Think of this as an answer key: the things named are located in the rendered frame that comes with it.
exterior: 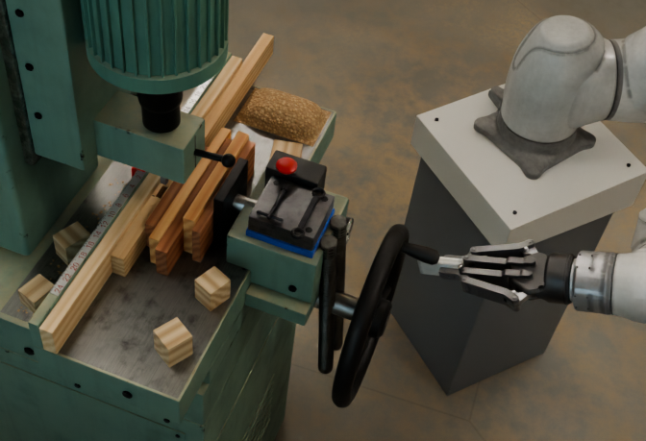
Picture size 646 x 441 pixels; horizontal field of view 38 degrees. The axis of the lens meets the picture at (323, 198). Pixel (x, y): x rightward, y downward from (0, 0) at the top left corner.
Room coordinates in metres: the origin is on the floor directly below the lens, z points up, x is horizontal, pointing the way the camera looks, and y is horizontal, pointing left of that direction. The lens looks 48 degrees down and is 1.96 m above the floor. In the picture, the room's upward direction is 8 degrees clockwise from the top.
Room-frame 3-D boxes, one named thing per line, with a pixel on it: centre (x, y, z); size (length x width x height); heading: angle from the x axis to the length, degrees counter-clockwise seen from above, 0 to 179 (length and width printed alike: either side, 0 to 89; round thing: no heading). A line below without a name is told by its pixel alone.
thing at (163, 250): (0.90, 0.18, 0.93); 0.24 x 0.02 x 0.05; 166
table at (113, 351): (0.89, 0.13, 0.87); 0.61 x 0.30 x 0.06; 166
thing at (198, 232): (0.91, 0.14, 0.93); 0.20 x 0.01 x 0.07; 166
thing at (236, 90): (1.03, 0.20, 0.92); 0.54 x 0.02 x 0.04; 166
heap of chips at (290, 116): (1.14, 0.08, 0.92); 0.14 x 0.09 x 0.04; 76
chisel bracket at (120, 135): (0.92, 0.25, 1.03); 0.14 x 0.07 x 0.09; 76
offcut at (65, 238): (0.87, 0.37, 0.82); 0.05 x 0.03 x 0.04; 140
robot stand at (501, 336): (1.40, -0.40, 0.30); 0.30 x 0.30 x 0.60; 34
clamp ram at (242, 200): (0.88, 0.10, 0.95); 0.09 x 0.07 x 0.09; 166
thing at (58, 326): (0.92, 0.25, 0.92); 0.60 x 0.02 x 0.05; 166
